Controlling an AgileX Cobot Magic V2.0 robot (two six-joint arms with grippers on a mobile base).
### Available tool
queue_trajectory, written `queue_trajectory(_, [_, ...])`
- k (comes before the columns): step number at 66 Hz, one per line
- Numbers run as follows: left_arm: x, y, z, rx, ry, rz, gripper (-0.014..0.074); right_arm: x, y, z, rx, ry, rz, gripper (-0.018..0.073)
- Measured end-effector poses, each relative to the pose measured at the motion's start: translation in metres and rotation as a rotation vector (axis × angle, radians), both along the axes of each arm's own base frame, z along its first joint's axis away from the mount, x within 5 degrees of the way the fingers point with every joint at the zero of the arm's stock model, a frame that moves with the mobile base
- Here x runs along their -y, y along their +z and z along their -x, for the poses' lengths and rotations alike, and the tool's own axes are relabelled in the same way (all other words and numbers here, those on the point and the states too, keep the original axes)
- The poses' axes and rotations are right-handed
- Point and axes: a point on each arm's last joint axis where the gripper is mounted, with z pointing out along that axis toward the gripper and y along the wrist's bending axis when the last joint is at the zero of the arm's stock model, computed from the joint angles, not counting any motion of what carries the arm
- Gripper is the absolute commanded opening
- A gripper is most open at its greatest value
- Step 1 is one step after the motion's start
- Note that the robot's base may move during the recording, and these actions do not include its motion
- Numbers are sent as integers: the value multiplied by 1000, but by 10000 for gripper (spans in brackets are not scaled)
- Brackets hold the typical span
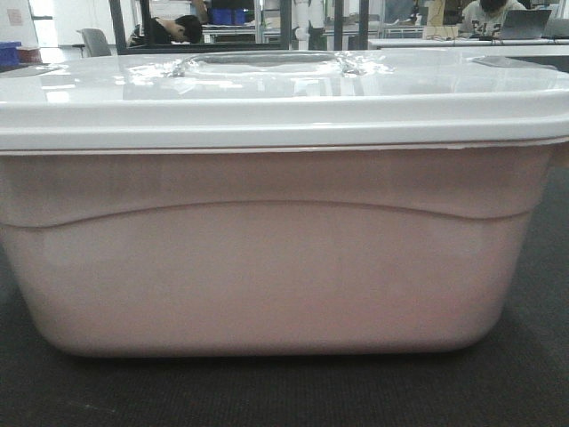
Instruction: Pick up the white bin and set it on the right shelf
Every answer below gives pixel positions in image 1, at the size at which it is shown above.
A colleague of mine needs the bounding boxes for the pink storage bin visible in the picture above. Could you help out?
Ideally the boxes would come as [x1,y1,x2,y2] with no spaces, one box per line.
[1,141,566,357]

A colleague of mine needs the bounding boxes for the white bin lid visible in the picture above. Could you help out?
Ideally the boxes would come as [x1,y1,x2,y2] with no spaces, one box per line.
[1,49,568,156]

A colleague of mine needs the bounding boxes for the blue bins on far shelf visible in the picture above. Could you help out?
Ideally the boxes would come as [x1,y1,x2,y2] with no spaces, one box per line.
[209,8,245,26]

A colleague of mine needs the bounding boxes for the person in black leaning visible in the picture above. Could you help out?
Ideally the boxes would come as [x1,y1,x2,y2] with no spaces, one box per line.
[127,15,203,47]

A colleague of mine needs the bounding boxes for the grey office chair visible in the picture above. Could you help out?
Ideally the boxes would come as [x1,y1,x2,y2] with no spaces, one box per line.
[73,28,112,58]

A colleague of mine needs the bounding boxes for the person in grey sweatshirt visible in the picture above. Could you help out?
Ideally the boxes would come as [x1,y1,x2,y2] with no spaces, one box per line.
[458,0,526,37]

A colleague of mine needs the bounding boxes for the grey laptop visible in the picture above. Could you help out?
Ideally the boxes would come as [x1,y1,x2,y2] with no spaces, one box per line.
[499,9,551,40]

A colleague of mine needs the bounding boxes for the red box far left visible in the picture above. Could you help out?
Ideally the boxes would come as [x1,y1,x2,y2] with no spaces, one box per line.
[17,46,42,64]

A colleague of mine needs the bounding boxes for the white long table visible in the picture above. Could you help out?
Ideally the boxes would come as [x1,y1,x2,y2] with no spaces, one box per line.
[368,38,568,50]

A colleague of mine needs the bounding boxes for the small blue crate far left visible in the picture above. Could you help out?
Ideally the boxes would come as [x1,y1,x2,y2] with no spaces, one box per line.
[0,41,21,67]

